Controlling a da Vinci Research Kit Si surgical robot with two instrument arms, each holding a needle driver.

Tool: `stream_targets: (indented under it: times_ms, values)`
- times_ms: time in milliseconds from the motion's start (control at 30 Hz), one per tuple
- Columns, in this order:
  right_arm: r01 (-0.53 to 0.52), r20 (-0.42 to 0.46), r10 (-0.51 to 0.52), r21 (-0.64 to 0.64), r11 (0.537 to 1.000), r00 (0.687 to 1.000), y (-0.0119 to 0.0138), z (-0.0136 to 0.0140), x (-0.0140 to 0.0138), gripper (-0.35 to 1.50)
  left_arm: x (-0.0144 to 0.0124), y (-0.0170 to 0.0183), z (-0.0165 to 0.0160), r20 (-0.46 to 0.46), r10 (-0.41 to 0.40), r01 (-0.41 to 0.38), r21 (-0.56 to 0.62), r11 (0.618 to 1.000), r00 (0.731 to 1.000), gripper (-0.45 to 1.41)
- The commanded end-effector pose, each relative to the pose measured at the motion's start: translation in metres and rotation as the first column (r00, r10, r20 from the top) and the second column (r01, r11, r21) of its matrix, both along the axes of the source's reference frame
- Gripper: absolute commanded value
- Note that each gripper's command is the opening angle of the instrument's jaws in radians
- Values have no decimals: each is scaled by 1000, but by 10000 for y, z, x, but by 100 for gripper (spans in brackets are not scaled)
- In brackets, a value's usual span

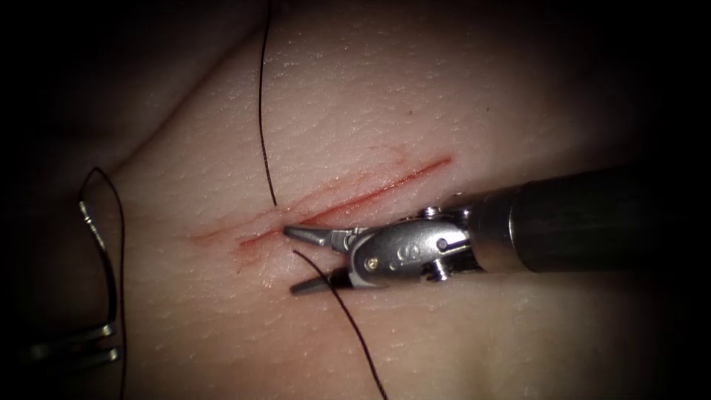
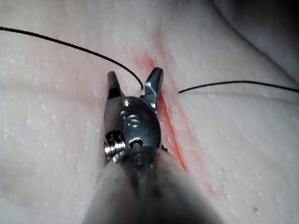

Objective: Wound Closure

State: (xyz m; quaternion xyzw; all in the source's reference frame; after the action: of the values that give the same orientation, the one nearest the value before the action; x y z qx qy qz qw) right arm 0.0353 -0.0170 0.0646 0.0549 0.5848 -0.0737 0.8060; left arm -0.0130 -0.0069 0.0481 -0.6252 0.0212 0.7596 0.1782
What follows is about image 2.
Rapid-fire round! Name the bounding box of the right arm needle driver jaw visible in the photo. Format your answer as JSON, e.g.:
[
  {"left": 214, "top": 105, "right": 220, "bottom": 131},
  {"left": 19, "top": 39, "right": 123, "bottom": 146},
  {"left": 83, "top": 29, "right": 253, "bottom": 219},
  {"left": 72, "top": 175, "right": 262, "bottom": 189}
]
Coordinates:
[
  {"left": 141, "top": 67, "right": 164, "bottom": 114},
  {"left": 107, "top": 70, "right": 126, "bottom": 101}
]

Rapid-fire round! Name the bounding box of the right arm needle driver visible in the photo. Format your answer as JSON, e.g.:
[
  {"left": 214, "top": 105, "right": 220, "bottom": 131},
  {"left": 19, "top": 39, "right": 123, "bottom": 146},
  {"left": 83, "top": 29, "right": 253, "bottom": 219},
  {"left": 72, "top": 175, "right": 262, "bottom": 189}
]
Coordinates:
[{"left": 103, "top": 95, "right": 162, "bottom": 164}]

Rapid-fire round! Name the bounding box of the black thread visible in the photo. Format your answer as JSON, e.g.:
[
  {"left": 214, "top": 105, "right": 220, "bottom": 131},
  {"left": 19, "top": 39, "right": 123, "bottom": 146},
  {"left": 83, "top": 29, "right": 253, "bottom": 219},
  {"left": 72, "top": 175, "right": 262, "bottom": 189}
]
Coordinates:
[{"left": 0, "top": 26, "right": 299, "bottom": 94}]

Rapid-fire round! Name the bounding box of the tissue pad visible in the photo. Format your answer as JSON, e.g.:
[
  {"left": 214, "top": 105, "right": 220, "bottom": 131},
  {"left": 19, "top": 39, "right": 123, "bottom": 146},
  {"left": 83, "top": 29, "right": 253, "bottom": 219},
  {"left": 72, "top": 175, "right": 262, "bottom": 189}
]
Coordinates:
[{"left": 0, "top": 0, "right": 299, "bottom": 224}]

